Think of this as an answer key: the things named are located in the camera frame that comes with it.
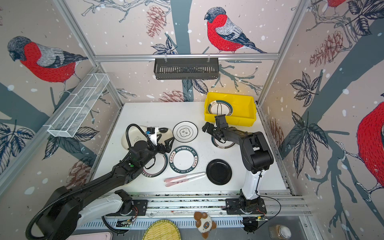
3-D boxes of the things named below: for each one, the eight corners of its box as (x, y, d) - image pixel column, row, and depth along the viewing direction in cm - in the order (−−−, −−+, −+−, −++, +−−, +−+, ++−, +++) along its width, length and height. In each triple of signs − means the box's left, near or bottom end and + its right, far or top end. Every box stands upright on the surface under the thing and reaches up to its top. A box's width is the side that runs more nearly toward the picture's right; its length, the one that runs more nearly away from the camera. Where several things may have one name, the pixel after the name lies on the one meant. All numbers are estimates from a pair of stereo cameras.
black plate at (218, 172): (206, 185, 83) (207, 183, 81) (205, 161, 92) (205, 159, 90) (233, 185, 83) (233, 183, 80) (229, 161, 92) (230, 159, 90)
